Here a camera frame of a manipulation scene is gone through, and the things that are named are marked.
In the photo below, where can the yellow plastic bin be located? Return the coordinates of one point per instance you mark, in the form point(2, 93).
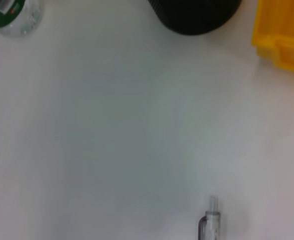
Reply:
point(282, 30)

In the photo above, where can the silver pen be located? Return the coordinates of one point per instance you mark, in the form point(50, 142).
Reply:
point(212, 225)

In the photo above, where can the black mesh pen holder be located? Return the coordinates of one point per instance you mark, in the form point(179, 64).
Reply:
point(194, 15)

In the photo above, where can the clear bottle green label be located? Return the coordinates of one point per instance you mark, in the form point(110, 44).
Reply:
point(24, 20)

